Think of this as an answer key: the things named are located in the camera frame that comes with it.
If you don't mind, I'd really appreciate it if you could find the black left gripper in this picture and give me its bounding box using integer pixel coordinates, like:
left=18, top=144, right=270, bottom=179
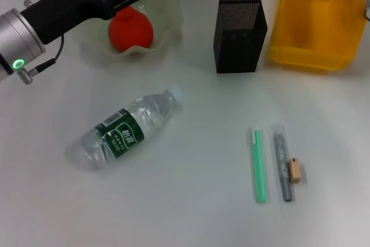
left=21, top=0, right=151, bottom=45

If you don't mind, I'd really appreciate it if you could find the red-orange fruit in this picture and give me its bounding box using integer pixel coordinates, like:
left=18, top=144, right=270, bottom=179
left=108, top=5, right=154, bottom=54

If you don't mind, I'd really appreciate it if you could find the clear green-label water bottle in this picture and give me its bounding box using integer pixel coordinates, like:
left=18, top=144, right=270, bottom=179
left=69, top=85, right=185, bottom=170

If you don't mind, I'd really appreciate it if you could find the grey pen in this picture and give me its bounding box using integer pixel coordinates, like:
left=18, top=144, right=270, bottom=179
left=270, top=124, right=294, bottom=202

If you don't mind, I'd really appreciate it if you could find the small wooden block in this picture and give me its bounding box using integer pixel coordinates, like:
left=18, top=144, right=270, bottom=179
left=288, top=157, right=302, bottom=183

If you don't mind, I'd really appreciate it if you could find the green pen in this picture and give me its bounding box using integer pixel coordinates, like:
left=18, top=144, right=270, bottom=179
left=249, top=127, right=269, bottom=204

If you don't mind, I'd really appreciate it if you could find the translucent green fruit bowl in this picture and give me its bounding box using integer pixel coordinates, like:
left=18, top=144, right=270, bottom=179
left=71, top=0, right=185, bottom=67

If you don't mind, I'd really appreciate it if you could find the black mesh pen holder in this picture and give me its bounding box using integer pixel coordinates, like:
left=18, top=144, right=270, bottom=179
left=213, top=0, right=269, bottom=74

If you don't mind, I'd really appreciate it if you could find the yellow plastic bin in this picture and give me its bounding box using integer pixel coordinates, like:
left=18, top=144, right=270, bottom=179
left=267, top=0, right=369, bottom=73

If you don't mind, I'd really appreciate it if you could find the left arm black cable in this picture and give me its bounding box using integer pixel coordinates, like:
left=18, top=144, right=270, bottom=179
left=28, top=34, right=65, bottom=73

